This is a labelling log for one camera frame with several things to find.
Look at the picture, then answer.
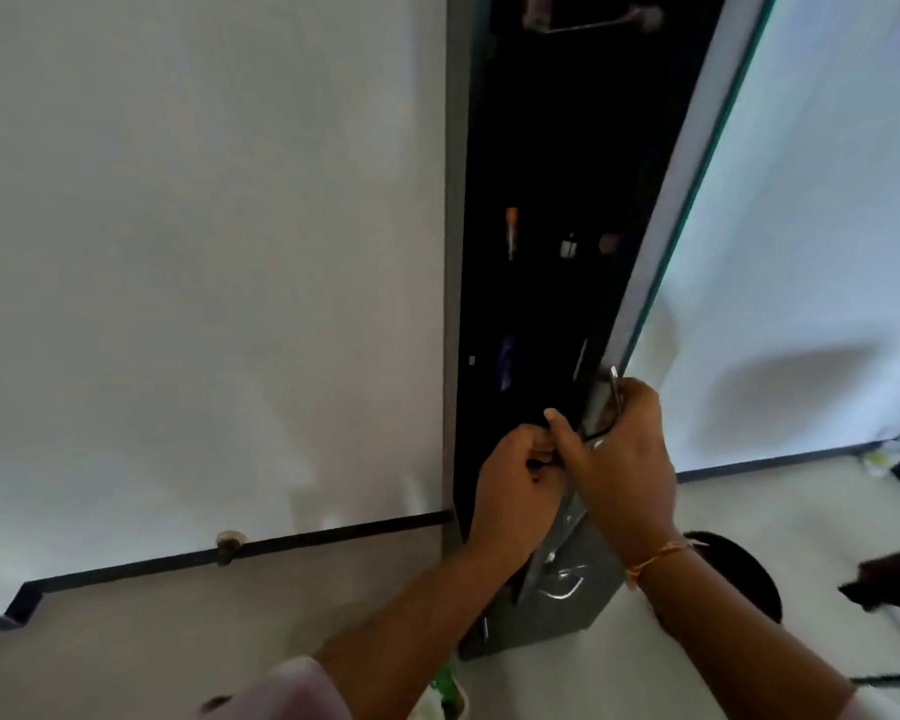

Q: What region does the person's left forearm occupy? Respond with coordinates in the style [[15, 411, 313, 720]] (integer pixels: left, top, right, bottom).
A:
[[313, 541, 528, 720]]

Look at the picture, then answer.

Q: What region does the pink towel rod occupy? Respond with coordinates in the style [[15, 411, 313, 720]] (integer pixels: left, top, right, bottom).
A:
[[522, 0, 665, 35]]

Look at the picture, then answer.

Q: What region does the white green packet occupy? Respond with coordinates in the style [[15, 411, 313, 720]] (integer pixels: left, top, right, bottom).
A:
[[861, 440, 900, 479]]

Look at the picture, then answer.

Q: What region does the orange thread bracelet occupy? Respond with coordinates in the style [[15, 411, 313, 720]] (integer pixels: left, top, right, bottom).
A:
[[624, 538, 711, 592]]

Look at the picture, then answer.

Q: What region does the black round bin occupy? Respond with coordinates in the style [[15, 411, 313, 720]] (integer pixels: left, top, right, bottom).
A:
[[681, 530, 784, 627]]

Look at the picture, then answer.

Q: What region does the pink sleeve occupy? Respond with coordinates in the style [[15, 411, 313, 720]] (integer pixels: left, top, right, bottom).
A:
[[198, 655, 355, 720]]

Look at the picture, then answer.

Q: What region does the green bottle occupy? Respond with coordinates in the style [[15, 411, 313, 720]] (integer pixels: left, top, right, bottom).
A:
[[429, 655, 469, 720]]

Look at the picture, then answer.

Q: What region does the clear plastic film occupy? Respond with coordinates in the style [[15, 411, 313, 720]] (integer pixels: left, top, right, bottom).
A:
[[521, 490, 609, 616]]

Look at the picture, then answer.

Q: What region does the black skirting strip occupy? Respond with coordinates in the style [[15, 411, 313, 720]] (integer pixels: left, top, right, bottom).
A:
[[0, 509, 453, 653], [677, 439, 892, 485]]

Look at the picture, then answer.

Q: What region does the person's right hand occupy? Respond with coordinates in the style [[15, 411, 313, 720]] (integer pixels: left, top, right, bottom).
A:
[[543, 376, 681, 571]]

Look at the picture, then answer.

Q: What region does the mirror cabinet door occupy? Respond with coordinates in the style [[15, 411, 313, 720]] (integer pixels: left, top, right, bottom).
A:
[[570, 0, 900, 475]]

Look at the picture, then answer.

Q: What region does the person's right forearm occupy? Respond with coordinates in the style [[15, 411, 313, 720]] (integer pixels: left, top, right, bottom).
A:
[[633, 543, 861, 720]]

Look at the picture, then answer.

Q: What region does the round door stopper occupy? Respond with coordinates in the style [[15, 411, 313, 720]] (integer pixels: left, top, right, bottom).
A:
[[214, 530, 249, 568]]

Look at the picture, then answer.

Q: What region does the black furry object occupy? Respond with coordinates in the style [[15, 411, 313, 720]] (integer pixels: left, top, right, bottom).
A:
[[837, 539, 900, 614]]

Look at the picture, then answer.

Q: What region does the person's left hand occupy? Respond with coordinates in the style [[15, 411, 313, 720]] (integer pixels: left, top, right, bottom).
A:
[[468, 423, 573, 553]]

